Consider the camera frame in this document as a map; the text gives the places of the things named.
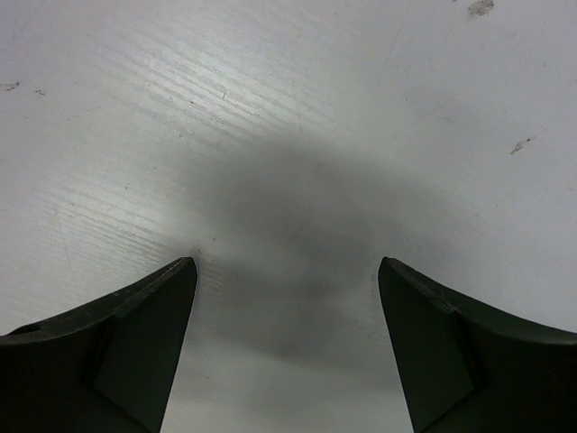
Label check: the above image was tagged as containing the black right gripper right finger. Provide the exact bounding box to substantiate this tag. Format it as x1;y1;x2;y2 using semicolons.
378;257;576;432

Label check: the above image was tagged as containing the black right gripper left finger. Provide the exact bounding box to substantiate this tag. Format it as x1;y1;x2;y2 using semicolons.
1;257;197;432

